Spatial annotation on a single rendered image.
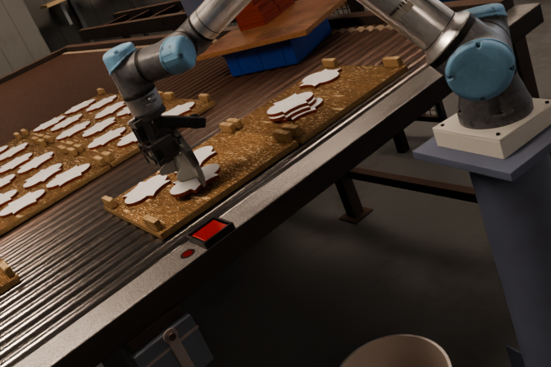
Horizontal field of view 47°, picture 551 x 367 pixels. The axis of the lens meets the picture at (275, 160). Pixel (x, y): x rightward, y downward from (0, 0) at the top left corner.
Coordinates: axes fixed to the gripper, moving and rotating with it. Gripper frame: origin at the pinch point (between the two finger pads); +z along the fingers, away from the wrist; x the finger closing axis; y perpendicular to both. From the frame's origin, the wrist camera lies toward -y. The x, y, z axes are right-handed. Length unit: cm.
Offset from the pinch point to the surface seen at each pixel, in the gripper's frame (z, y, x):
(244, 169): 2.7, -10.0, 6.1
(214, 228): 2.8, 8.8, 20.7
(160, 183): 1.3, 3.8, -13.6
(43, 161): 1, 12, -95
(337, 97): 3.8, -46.1, 1.4
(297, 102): 0.6, -37.3, -4.2
